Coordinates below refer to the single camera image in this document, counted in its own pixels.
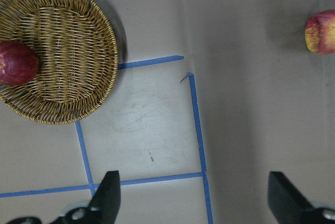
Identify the woven wicker basket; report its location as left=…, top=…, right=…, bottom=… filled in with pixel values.
left=1, top=0, right=119, bottom=125

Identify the red yellow apple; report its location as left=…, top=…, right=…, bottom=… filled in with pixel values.
left=305, top=9, right=334, bottom=55

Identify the dark red apple in basket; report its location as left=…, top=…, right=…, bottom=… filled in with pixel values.
left=1, top=40, right=40, bottom=86

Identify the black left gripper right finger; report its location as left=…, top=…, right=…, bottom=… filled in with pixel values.
left=267, top=171, right=334, bottom=224

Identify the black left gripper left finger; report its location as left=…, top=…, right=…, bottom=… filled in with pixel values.
left=6, top=171, right=121, bottom=223

